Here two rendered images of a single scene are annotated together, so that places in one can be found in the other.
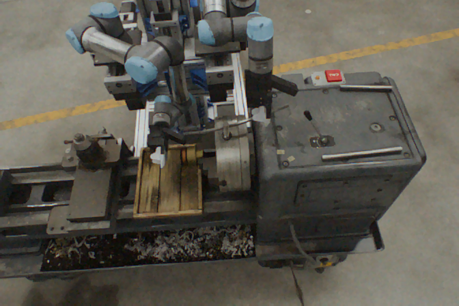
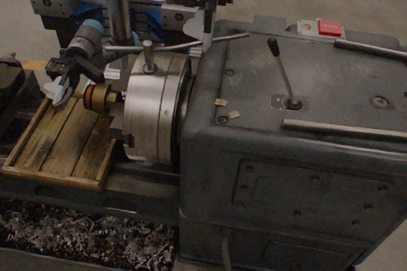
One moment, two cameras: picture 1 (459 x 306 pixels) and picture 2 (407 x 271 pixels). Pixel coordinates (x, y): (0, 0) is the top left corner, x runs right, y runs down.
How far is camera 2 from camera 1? 0.54 m
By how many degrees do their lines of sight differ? 7
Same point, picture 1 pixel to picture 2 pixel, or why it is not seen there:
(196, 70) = (154, 11)
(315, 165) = (271, 132)
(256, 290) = not seen: outside the picture
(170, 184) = (71, 141)
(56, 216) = not seen: outside the picture
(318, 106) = (297, 58)
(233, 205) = (148, 189)
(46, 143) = not seen: outside the picture
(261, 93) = not seen: outside the picture
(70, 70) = (38, 24)
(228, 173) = (138, 123)
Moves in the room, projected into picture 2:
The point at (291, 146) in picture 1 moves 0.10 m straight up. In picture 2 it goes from (240, 98) to (246, 65)
